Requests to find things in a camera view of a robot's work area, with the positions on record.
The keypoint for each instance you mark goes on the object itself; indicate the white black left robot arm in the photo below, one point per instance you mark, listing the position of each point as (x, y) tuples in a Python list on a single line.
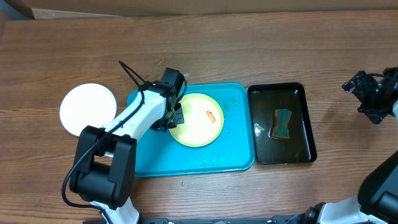
[(104, 167)]

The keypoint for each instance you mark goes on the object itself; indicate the black tray with water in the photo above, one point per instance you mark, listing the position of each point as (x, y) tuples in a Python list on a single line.
[(263, 100)]

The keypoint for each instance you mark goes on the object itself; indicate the white plate with red stain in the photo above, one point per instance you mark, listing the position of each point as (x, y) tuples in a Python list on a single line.
[(89, 104)]

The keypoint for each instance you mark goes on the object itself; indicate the yellow plate with orange stain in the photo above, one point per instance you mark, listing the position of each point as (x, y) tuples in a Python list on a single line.
[(203, 121)]

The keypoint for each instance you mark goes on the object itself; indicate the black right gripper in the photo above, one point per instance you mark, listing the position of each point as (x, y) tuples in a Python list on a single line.
[(379, 115)]

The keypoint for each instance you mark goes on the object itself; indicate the cardboard sheet at back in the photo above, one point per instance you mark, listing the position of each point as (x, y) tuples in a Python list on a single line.
[(197, 7)]

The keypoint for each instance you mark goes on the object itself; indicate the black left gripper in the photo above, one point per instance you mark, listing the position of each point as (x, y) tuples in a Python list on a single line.
[(178, 119)]

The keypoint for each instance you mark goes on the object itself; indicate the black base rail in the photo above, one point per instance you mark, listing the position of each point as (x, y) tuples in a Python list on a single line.
[(274, 220)]

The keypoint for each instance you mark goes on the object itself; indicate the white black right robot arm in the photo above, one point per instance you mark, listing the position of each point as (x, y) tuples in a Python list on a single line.
[(376, 201)]

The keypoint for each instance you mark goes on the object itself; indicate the green yellow sponge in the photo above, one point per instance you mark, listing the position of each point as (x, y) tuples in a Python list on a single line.
[(280, 128)]

